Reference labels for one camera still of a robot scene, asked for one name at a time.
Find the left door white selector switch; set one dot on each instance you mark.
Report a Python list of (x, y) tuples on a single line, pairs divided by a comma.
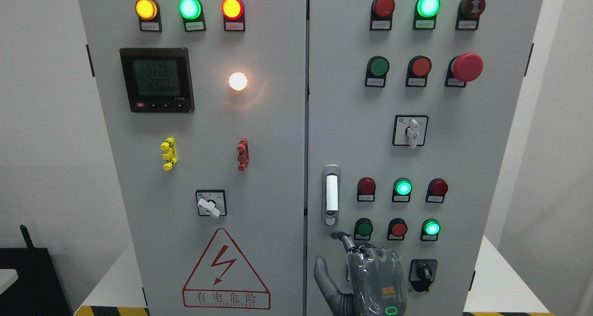
[(211, 203)]

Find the green push button lower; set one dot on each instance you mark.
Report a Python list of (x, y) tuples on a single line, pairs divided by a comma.
[(363, 229)]

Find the white glowing lamp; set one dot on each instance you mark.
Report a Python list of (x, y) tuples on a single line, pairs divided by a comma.
[(238, 81)]

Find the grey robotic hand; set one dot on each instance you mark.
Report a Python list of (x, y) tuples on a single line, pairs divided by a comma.
[(379, 288)]

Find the yellow terminal clip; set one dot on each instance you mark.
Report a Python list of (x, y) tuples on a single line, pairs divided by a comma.
[(169, 155)]

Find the left grey cabinet door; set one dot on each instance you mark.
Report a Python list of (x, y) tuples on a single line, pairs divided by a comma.
[(265, 203)]

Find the green indicator light top left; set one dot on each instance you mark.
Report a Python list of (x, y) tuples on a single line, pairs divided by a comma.
[(192, 15)]

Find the black digital power meter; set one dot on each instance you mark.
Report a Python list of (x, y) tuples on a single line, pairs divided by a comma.
[(158, 80)]

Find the red indicator light top left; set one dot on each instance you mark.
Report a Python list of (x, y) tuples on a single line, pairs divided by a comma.
[(234, 15)]

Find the green push button upper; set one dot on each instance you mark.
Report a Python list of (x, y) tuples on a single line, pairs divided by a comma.
[(376, 72)]

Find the yellow indicator light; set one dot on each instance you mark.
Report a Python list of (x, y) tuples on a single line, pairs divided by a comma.
[(148, 12)]

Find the green indicator light top right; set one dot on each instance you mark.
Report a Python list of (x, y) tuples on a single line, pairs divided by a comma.
[(425, 14)]

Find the dark red indicator light right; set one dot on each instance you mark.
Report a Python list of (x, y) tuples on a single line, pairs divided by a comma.
[(436, 192)]

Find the green indicator light middle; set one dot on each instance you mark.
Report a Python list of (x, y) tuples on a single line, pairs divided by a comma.
[(401, 190)]

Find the dark red indicator light left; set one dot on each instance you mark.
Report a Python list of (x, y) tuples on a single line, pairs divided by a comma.
[(366, 189)]

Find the red electric hazard warning sticker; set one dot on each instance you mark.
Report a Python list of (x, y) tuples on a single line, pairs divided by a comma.
[(224, 278)]

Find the red indicator light top right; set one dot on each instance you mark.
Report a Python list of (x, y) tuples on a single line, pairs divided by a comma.
[(381, 15)]

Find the red push button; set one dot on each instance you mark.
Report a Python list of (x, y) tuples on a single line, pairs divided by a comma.
[(417, 71), (397, 229)]

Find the dark red indicator light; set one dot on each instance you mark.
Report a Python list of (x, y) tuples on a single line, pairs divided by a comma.
[(366, 189), (436, 192)]

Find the green indicator light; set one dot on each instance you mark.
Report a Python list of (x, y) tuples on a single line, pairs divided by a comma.
[(401, 190), (192, 15), (425, 14)]

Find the right grey cabinet door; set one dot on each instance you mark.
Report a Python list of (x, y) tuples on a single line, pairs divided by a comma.
[(351, 125)]

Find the green lit button lower right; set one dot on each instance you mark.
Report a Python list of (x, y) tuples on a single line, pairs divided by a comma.
[(430, 230)]

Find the right door upper selector switch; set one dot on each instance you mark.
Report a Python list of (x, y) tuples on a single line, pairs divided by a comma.
[(409, 130)]

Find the silver door swing handle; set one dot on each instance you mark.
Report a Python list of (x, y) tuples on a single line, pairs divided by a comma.
[(330, 194)]

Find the red terminal clip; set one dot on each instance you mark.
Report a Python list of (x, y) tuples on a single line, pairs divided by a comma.
[(243, 154)]

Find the red push button upper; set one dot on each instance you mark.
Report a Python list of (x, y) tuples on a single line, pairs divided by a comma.
[(417, 71)]

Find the black rotary selector switch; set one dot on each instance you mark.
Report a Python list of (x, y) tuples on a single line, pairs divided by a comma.
[(422, 273)]

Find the black box with antenna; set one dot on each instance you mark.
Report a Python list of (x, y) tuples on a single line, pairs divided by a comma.
[(37, 290)]

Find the green push button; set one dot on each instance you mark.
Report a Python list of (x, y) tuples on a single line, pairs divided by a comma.
[(376, 72), (363, 229)]

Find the grey cabinet door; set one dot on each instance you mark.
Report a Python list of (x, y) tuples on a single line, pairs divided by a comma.
[(265, 203), (351, 125)]

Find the red push button lower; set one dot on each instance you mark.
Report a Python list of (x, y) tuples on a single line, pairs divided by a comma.
[(397, 229)]

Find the red emergency stop button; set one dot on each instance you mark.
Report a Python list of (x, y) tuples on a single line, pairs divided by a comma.
[(463, 69)]

